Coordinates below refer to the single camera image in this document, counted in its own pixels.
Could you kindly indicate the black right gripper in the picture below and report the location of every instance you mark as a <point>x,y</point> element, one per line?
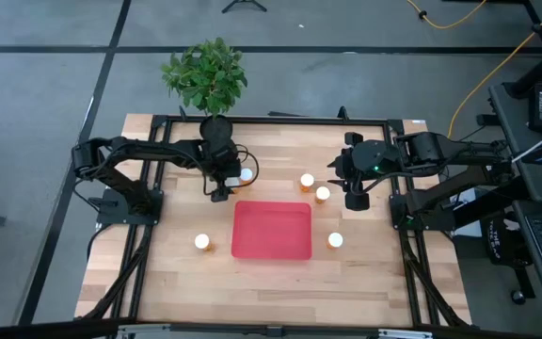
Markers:
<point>353,165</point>

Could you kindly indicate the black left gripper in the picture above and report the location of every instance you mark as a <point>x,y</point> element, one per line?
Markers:
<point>224,162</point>

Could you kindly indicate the orange pill bottle white cap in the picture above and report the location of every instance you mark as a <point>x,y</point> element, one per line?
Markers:
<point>335,239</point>
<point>246,174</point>
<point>307,180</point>
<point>202,241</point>
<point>323,193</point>

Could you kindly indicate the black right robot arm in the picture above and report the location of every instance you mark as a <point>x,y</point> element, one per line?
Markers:
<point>440,150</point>

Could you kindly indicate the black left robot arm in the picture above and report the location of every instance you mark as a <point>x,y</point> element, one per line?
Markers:
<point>148,150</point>

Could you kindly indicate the pink plastic basket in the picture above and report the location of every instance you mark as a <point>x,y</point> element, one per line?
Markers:
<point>271,230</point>

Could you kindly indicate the black plant pot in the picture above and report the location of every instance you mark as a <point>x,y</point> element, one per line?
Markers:
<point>215,128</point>

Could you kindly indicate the green leafy plant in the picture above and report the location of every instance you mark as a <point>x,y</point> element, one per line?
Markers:
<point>205,75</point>

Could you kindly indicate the black tripod legs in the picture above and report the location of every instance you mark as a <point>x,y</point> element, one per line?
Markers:
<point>244,4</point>

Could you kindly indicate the dark grey desk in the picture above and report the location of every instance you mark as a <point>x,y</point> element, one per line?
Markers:
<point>508,120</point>

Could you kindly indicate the black overhead rig beam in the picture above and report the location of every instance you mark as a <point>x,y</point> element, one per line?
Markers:
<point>64,328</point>

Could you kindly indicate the black stand legs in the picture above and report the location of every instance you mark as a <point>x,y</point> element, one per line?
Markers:
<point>541,62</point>

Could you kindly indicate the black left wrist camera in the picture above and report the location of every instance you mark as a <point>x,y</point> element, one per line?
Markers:
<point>220,194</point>

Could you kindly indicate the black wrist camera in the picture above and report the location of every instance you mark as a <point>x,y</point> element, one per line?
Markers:
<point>356,201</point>
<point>220,194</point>

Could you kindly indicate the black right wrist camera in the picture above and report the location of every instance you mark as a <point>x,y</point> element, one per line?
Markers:
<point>356,201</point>

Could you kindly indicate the black aluminium table frame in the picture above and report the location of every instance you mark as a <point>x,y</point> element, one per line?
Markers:
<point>299,121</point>

